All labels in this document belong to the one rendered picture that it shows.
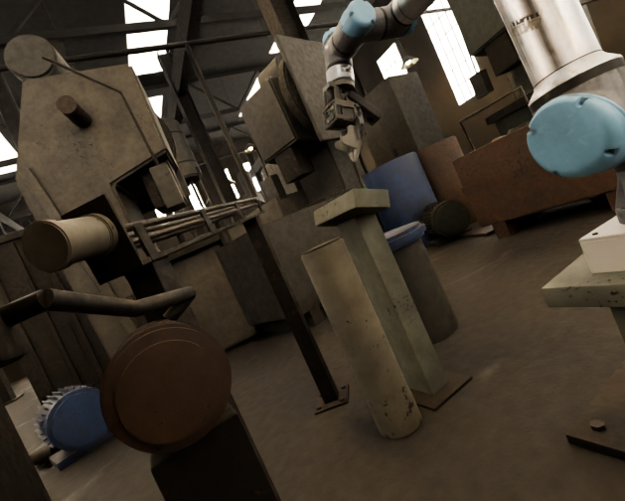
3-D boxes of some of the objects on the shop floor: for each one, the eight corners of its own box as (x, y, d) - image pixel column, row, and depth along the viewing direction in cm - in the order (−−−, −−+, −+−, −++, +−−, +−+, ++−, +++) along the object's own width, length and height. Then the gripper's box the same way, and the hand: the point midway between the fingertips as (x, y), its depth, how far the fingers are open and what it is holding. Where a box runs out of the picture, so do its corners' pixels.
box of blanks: (305, 334, 223) (254, 221, 220) (243, 340, 285) (203, 252, 282) (392, 272, 291) (354, 185, 287) (327, 288, 353) (295, 217, 350)
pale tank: (223, 299, 834) (140, 121, 815) (216, 300, 916) (141, 139, 897) (257, 283, 874) (179, 113, 855) (247, 285, 956) (177, 130, 937)
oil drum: (423, 250, 323) (384, 160, 320) (384, 258, 377) (350, 181, 373) (464, 228, 349) (427, 143, 346) (421, 239, 403) (390, 165, 399)
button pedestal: (442, 414, 91) (344, 192, 88) (386, 394, 112) (305, 215, 110) (480, 380, 98) (390, 173, 95) (419, 367, 119) (345, 198, 117)
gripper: (317, 92, 100) (326, 165, 98) (333, 74, 92) (343, 152, 90) (344, 96, 104) (352, 167, 102) (361, 80, 96) (371, 155, 93)
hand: (356, 156), depth 97 cm, fingers closed
